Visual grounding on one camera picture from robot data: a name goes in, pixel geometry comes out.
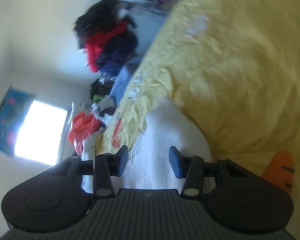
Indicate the yellow patterned bed quilt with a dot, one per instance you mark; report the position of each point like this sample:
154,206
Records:
233,67

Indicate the red jacket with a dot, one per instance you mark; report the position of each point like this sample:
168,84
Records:
96,43

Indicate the window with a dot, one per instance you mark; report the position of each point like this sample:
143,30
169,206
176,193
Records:
40,136

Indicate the light blue knitted garment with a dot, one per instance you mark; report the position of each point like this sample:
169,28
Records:
123,79

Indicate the black clothes on pile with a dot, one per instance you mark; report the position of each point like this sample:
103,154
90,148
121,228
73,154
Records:
102,16

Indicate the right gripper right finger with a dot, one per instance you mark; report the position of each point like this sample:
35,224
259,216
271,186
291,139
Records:
190,169

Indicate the white knitted sweater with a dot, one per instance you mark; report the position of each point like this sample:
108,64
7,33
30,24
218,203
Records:
148,165

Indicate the blue floral wall poster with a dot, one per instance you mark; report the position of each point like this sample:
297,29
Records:
13,111

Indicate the navy blue garment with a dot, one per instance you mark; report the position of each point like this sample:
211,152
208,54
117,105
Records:
117,51

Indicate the grey garment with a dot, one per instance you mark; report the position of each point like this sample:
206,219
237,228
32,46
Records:
148,19

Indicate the orange plastic bag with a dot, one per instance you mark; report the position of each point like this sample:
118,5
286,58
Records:
82,126

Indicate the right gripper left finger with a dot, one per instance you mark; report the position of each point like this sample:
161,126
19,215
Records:
108,165

